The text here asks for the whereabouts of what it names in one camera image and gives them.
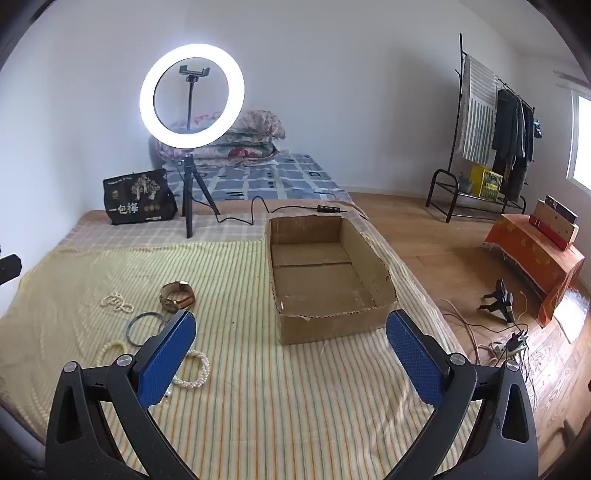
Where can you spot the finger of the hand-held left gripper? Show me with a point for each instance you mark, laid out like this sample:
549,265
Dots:
9,270

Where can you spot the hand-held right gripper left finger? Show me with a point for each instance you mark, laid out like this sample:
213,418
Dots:
168,355

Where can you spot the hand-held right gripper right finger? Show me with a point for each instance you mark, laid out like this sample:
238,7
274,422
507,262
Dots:
415,355

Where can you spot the grey metal bangle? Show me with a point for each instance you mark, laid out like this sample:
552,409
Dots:
129,330

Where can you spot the cardboard box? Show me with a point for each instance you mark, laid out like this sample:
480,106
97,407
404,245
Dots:
318,281

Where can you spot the yellow striped blanket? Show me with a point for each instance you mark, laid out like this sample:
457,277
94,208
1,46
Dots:
254,392

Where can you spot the black power strip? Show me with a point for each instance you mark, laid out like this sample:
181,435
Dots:
515,344

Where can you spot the small black floor tripod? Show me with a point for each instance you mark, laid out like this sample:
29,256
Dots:
505,302

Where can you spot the beige plaid sheet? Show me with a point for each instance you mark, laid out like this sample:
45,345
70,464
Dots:
138,233

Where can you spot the black printed bag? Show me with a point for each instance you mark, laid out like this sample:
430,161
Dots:
138,198

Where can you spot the orange-covered side table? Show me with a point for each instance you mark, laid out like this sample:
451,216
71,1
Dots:
531,258

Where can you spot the yellow box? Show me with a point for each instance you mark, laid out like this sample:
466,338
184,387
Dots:
487,182

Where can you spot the long red tan box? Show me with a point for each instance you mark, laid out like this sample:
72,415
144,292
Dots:
554,226

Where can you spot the blue patterned quilt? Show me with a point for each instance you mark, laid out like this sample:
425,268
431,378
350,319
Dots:
277,180

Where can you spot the folded floral quilt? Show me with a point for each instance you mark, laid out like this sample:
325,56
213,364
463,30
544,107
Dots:
231,150

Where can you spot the dark hanging clothes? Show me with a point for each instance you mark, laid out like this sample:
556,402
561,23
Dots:
508,129

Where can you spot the striped hanging towel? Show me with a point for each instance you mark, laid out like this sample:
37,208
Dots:
478,115

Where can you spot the floral pillow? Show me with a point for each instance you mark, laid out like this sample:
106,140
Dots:
261,122

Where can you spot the teal hanging cloth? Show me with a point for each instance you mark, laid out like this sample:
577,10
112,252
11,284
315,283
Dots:
537,129

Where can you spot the black clothes rack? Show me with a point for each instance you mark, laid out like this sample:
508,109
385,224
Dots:
460,92

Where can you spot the window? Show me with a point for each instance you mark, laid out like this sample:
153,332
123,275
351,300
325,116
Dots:
582,138

